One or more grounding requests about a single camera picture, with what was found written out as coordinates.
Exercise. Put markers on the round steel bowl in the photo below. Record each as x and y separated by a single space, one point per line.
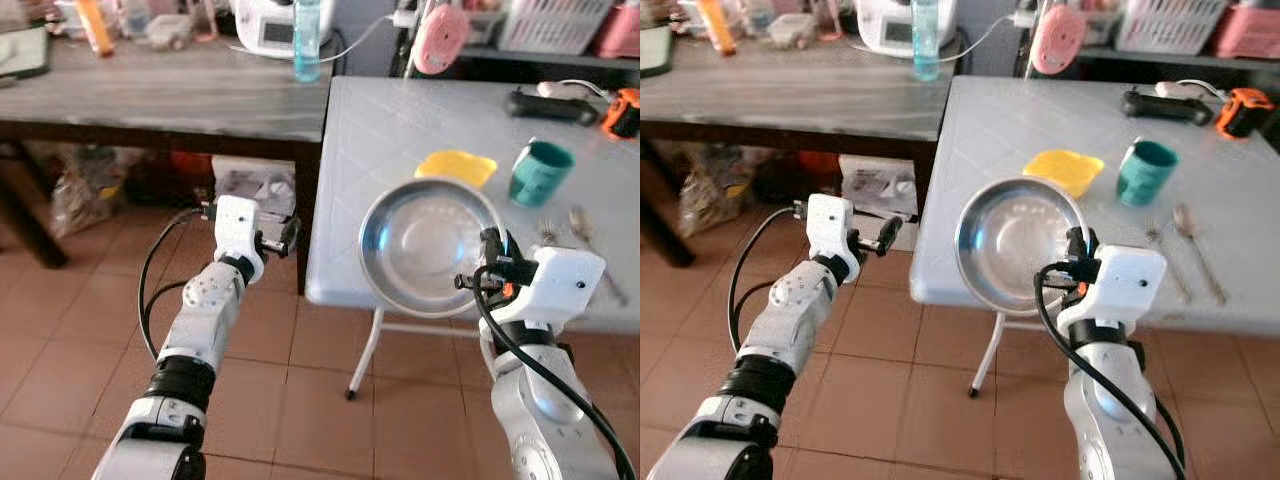
1010 240
420 245

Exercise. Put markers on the orange bottle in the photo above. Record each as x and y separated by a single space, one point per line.
718 28
95 28

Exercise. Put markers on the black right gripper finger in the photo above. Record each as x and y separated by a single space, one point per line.
1082 245
494 246

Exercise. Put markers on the steel fork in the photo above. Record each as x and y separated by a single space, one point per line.
1160 245
549 236

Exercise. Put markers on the small grey toy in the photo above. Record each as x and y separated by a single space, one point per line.
168 32
790 30

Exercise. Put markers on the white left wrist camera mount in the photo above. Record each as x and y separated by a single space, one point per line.
238 225
828 225

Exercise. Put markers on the dark green tray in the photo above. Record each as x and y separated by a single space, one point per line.
654 50
22 52

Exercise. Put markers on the crumpled clear plastic bag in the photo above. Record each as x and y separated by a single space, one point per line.
712 190
85 190

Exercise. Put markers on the blue water bottle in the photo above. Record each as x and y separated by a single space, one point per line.
307 45
926 45

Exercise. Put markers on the pink round fan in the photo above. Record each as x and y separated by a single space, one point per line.
440 40
1058 38

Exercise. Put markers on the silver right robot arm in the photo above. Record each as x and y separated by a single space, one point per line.
540 412
1110 402

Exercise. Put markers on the black shelf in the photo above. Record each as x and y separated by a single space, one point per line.
540 65
1160 65

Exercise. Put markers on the steel spoon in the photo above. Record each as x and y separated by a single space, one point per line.
579 221
1186 220

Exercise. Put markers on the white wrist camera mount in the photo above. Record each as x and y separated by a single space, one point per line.
1125 285
560 285
828 225
238 225

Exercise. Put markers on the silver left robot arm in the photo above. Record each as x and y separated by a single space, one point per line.
800 312
205 312

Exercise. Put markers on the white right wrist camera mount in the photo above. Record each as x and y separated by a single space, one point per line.
1125 285
560 285

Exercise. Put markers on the dark wooden table grey top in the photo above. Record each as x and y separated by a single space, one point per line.
780 92
150 92

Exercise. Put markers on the orange container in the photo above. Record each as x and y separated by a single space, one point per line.
817 162
190 163

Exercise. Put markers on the teal plastic cup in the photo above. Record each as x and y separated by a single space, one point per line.
1145 176
540 178

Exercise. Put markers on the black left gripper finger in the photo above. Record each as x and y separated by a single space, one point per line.
889 234
291 235

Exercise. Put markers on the white kitchen appliance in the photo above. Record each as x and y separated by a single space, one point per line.
265 28
885 28

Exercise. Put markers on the white plastic basket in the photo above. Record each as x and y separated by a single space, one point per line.
1170 25
552 25

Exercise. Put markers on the white plastic folding table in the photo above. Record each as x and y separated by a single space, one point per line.
1000 130
400 130

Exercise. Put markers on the black handheld device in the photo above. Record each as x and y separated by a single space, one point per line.
550 107
1165 107

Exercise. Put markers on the pink plastic basket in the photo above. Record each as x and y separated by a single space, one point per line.
620 35
1248 35

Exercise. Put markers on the white printed box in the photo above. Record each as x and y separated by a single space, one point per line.
878 190
255 185

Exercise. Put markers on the orange black tape measure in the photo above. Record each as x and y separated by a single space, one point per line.
1243 112
622 112

